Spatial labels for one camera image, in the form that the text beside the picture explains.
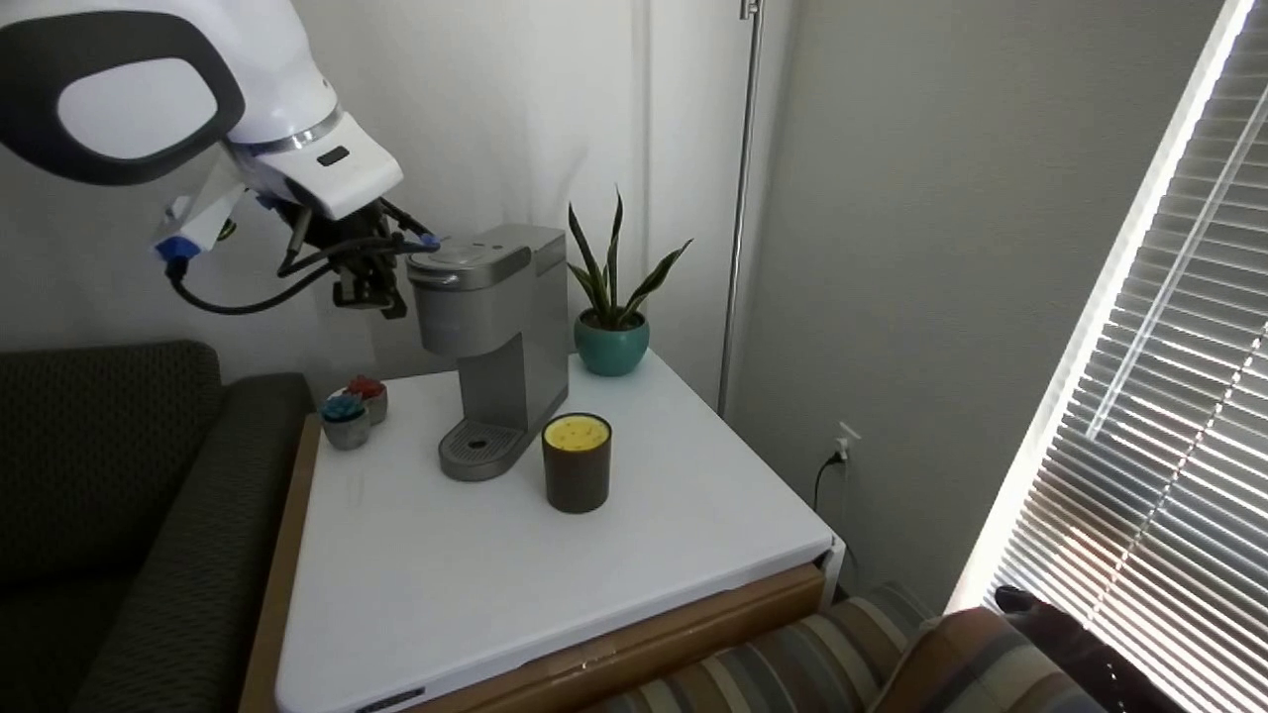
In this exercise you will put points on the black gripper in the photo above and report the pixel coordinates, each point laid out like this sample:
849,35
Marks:
349,234

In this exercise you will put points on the grey pod coffee maker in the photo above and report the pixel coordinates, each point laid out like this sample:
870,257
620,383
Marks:
500,309

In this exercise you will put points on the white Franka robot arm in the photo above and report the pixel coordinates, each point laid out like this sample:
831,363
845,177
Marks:
262,65

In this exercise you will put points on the small grey bowl red inside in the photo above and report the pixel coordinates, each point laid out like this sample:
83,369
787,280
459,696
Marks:
369,398

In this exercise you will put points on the small grey bowl blue inside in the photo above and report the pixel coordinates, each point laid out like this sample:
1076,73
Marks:
347,423

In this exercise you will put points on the snake plant in teal pot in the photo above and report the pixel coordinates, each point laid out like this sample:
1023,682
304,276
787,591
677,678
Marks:
612,341

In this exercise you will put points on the dark jar candle yellow wax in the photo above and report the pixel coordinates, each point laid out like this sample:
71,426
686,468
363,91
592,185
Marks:
577,465

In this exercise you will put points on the thin grey vertical pole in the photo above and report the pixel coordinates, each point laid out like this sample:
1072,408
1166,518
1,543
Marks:
740,201

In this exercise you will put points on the dark grey fabric sofa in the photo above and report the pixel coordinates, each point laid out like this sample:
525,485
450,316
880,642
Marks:
122,499

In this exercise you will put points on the white table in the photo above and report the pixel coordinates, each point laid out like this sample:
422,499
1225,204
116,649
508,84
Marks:
660,642

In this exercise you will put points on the striped upholstered armchair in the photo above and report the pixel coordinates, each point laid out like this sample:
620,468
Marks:
817,659

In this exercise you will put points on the dark brown fuzzy object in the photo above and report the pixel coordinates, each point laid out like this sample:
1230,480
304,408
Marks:
1072,649

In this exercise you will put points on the white window blinds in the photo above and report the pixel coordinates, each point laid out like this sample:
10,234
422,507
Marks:
1164,423

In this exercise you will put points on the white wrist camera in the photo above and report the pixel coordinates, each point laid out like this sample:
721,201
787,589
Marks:
205,225

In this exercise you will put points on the white wall power outlet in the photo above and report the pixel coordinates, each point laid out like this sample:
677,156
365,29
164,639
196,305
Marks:
845,443

